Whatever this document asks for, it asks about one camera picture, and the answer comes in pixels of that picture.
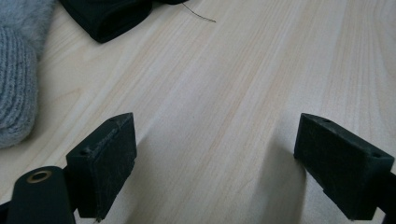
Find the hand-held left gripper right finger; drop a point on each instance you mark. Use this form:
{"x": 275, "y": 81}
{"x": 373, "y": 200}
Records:
{"x": 342, "y": 168}

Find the grey knitted sock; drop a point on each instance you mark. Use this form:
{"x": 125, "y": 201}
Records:
{"x": 15, "y": 77}

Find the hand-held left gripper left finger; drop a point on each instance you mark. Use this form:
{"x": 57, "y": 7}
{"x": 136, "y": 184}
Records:
{"x": 102, "y": 168}

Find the black glove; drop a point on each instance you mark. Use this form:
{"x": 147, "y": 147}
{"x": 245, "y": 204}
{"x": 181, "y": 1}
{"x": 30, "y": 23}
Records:
{"x": 109, "y": 15}

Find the dark loose thread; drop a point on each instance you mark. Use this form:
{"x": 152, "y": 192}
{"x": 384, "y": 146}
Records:
{"x": 203, "y": 18}

